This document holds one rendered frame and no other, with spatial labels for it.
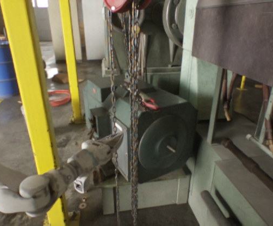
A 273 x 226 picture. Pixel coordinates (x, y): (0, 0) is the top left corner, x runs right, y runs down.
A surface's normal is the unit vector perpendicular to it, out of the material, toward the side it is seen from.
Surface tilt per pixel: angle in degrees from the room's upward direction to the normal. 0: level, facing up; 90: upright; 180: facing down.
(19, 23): 90
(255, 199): 0
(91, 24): 90
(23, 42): 90
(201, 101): 72
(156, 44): 90
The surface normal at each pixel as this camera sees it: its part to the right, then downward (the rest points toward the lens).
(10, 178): 0.67, -0.62
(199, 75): 0.17, 0.09
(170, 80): 0.18, 0.39
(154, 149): 0.44, 0.36
